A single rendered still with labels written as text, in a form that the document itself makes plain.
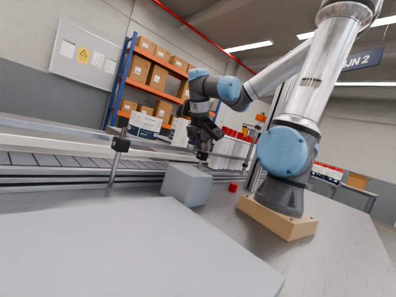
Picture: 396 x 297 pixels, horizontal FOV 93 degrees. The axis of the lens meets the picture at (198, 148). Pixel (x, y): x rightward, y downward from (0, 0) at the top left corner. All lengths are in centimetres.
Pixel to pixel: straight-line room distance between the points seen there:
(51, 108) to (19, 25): 149
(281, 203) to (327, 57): 38
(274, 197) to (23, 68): 493
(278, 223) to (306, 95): 34
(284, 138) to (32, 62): 492
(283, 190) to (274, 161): 16
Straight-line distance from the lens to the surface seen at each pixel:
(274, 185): 63
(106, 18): 538
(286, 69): 73
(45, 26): 518
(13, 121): 45
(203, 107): 72
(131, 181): 57
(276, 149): 48
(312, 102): 52
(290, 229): 58
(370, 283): 64
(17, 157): 52
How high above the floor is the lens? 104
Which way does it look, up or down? 6 degrees down
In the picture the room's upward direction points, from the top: 17 degrees clockwise
